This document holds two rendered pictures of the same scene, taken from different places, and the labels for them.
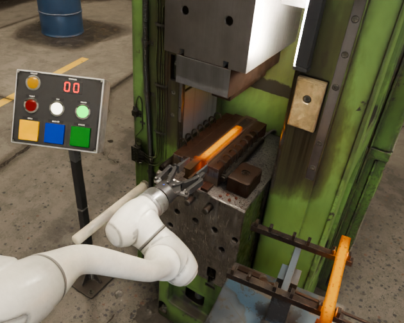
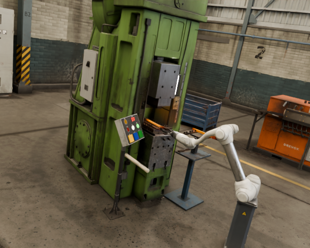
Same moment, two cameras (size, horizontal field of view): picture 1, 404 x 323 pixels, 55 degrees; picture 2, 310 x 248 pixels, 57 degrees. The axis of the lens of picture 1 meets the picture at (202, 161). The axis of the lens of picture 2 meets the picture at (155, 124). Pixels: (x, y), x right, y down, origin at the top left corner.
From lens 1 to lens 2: 3.22 m
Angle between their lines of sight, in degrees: 65
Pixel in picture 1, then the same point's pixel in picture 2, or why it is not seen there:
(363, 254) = not seen: hidden behind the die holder
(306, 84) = (176, 98)
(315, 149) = (176, 113)
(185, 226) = (160, 151)
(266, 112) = not seen: hidden behind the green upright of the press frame
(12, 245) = (73, 231)
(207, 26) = (167, 89)
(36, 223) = (62, 221)
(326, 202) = (177, 127)
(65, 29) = not seen: outside the picture
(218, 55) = (169, 95)
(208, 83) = (166, 103)
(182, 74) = (159, 103)
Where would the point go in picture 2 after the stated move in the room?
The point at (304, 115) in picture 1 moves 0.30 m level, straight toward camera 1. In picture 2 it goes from (175, 105) to (195, 112)
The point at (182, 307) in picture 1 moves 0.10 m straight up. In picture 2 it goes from (151, 189) to (153, 183)
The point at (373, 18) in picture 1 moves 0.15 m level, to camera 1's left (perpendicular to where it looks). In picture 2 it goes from (185, 81) to (181, 82)
